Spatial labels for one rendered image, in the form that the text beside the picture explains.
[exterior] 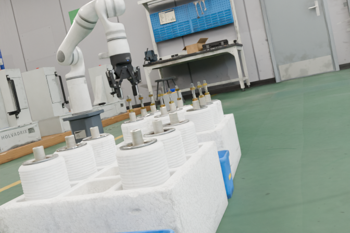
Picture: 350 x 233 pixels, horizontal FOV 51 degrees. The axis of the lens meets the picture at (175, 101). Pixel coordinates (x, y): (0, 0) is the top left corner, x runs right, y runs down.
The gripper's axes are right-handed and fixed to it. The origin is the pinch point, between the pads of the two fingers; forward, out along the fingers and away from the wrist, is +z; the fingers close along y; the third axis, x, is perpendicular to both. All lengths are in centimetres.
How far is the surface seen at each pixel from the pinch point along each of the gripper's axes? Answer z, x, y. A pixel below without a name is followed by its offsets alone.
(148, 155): 11, -52, -38
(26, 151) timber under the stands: 34, 221, 46
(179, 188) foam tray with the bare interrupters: 18, -56, -36
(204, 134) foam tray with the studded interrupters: 17.4, -26.9, 6.1
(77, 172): 15.4, -25.5, -38.7
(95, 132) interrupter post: 8.3, -16.7, -26.6
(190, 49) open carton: -48, 307, 383
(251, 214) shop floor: 35, -51, -9
